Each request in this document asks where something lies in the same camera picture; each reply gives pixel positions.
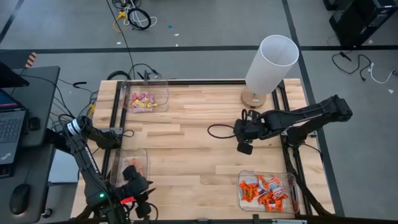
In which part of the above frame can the orange black striped marker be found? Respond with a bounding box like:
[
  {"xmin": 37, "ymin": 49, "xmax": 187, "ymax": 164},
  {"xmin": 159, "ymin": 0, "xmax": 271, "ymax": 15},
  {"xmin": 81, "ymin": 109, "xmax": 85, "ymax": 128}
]
[{"xmin": 24, "ymin": 52, "xmax": 38, "ymax": 69}]

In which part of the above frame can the black coiled cable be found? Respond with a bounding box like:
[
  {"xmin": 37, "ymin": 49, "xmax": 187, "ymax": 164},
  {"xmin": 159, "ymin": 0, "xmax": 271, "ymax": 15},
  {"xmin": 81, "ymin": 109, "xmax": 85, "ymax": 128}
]
[{"xmin": 126, "ymin": 6, "xmax": 152, "ymax": 31}]

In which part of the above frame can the yellow extension cable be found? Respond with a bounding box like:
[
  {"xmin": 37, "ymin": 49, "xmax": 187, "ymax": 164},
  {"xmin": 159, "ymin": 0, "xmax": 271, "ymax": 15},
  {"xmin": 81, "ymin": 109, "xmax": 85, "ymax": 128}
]
[{"xmin": 112, "ymin": 10, "xmax": 129, "ymax": 34}]

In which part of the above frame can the large orange Reese's pack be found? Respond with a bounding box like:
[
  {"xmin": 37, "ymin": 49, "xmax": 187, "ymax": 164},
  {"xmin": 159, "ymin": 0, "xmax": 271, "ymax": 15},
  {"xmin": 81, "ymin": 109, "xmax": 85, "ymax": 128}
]
[{"xmin": 239, "ymin": 182, "xmax": 255, "ymax": 203}]

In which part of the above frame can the orange candy pack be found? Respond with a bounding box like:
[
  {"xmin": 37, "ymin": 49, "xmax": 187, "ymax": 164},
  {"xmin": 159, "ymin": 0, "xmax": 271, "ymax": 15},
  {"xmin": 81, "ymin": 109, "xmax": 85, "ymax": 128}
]
[{"xmin": 266, "ymin": 199, "xmax": 284, "ymax": 213}]

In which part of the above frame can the black monitor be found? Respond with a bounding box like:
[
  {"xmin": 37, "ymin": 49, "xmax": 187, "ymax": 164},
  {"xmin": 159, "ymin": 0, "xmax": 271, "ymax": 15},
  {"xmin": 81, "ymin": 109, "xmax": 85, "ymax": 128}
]
[{"xmin": 0, "ymin": 60, "xmax": 30, "ymax": 90}]

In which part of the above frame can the black computer tower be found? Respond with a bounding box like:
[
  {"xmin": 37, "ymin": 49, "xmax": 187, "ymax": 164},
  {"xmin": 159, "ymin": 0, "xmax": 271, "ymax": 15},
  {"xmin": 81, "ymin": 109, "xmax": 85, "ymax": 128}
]
[{"xmin": 323, "ymin": 0, "xmax": 398, "ymax": 48}]

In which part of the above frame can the black computer mouse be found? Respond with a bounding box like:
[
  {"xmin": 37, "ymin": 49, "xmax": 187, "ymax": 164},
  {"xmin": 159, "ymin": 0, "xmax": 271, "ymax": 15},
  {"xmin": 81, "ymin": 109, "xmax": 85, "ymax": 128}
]
[{"xmin": 8, "ymin": 183, "xmax": 32, "ymax": 216}]

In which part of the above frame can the clear plastic bin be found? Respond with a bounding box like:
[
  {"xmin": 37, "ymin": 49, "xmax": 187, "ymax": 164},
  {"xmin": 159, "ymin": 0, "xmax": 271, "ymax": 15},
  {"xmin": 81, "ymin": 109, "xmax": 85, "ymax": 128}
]
[
  {"xmin": 109, "ymin": 148, "xmax": 150, "ymax": 189},
  {"xmin": 120, "ymin": 79, "xmax": 170, "ymax": 113},
  {"xmin": 237, "ymin": 170, "xmax": 301, "ymax": 215}
]

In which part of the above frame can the black laptop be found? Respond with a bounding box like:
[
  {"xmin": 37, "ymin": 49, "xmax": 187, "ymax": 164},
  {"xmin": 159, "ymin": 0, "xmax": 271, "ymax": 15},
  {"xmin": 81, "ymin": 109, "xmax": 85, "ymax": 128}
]
[{"xmin": 0, "ymin": 88, "xmax": 28, "ymax": 166}]

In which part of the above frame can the white floor cable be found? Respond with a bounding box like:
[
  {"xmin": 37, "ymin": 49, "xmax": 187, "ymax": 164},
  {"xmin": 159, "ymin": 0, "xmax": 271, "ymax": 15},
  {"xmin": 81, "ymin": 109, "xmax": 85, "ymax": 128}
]
[{"xmin": 123, "ymin": 12, "xmax": 159, "ymax": 29}]

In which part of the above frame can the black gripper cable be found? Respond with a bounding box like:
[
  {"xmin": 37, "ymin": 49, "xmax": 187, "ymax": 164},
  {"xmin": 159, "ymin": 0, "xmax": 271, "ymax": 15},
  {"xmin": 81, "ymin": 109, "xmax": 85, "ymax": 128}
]
[{"xmin": 207, "ymin": 123, "xmax": 238, "ymax": 139}]

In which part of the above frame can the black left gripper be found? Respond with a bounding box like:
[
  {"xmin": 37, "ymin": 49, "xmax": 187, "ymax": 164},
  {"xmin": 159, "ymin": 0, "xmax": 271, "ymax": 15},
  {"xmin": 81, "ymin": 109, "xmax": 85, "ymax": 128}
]
[{"xmin": 119, "ymin": 164, "xmax": 157, "ymax": 218}]

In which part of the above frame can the white shade table lamp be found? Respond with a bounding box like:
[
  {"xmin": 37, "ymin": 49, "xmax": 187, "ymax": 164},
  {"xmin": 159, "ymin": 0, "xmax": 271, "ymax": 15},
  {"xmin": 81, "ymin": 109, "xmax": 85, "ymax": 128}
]
[{"xmin": 241, "ymin": 34, "xmax": 300, "ymax": 110}]

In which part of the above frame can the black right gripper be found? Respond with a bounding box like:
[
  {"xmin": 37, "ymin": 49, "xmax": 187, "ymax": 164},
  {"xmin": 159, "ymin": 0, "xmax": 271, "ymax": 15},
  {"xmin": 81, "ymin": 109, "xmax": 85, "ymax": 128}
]
[{"xmin": 233, "ymin": 109, "xmax": 265, "ymax": 156}]

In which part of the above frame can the white charger cable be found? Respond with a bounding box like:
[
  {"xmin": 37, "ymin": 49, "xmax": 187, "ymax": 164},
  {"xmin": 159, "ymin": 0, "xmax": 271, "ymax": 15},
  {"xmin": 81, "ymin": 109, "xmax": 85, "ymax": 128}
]
[{"xmin": 368, "ymin": 62, "xmax": 398, "ymax": 85}]

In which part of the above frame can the small black desk device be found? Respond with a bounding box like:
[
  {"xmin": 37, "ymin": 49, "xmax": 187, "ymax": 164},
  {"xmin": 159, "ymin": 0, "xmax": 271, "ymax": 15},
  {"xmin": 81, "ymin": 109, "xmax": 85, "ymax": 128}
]
[{"xmin": 27, "ymin": 116, "xmax": 41, "ymax": 131}]

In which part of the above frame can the long black floor cable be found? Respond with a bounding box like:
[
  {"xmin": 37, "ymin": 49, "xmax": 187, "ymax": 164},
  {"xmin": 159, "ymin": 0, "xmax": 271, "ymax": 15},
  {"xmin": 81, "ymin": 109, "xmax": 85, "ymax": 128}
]
[{"xmin": 105, "ymin": 0, "xmax": 136, "ymax": 79}]

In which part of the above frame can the black desk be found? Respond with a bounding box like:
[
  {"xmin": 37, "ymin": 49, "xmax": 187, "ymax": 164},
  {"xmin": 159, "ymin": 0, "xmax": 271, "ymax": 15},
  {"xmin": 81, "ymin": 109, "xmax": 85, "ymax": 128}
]
[{"xmin": 0, "ymin": 65, "xmax": 62, "ymax": 224}]

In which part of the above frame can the black power cable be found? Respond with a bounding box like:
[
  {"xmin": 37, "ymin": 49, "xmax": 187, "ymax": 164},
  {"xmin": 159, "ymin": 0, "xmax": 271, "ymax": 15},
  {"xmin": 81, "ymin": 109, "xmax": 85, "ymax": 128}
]
[{"xmin": 331, "ymin": 50, "xmax": 373, "ymax": 83}]

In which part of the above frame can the black cable bundle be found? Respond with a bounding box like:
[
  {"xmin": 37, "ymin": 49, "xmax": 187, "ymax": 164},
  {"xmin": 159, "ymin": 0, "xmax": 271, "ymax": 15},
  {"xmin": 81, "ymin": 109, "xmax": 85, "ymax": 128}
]
[{"xmin": 107, "ymin": 63, "xmax": 162, "ymax": 81}]

